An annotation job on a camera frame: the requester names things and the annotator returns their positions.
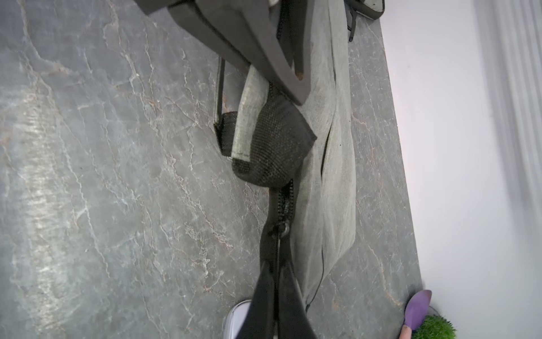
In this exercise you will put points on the front artificial grass roll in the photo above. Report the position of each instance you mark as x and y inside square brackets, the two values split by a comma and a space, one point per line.
[435, 327]

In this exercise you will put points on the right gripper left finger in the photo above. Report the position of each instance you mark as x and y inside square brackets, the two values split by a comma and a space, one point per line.
[260, 319]

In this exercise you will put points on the white computer mouse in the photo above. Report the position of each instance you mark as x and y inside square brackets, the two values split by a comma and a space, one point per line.
[235, 319]

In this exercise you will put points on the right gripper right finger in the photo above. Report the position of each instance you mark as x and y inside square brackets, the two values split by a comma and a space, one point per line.
[292, 321]

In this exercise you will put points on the purple trowel pink handle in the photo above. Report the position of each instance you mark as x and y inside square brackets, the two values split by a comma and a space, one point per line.
[415, 313]

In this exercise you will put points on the grey laptop bag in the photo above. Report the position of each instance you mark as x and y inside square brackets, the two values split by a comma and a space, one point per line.
[298, 145]

